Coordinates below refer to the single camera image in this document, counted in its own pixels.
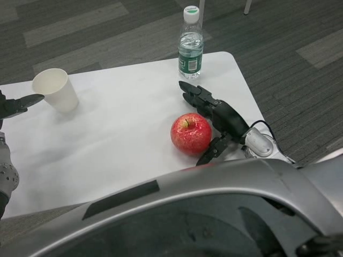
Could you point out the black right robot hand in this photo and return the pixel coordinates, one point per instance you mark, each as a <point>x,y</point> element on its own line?
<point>229,119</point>

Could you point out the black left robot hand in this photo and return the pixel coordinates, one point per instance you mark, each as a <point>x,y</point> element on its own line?
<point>18,104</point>

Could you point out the red apple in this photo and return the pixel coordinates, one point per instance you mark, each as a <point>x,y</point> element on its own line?
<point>190,134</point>

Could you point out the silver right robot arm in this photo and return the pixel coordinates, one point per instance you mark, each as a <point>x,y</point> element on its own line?
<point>258,139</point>

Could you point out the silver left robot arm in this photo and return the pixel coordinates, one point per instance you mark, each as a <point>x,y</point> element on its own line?
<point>6,171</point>

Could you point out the white paper cup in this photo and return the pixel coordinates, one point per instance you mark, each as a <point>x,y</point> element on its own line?
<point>59,93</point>

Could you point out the silver robot chest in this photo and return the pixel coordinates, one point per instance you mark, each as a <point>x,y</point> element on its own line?
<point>214,179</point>

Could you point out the clear plastic water bottle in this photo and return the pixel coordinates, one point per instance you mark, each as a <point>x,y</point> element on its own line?
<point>190,53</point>

